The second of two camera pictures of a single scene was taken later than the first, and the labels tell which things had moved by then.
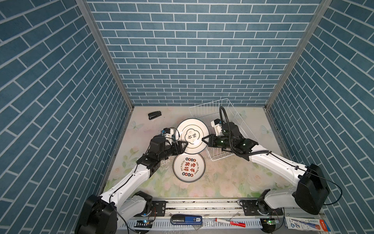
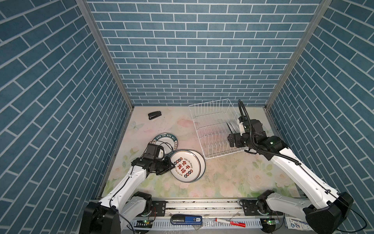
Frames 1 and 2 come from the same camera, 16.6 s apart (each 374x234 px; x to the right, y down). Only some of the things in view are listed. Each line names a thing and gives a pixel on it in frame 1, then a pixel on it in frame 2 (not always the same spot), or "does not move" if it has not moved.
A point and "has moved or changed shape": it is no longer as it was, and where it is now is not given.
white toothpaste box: (307, 224) does not move
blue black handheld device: (186, 219) does not move
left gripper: (174, 147) -> (168, 165)
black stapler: (152, 115) does not move
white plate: (177, 133) has moved or changed shape
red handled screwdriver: (240, 224) does not move
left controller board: (144, 224) does not move
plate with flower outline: (192, 130) -> (203, 166)
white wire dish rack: (221, 109) does not move
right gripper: (212, 142) -> (237, 137)
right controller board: (271, 221) does not move
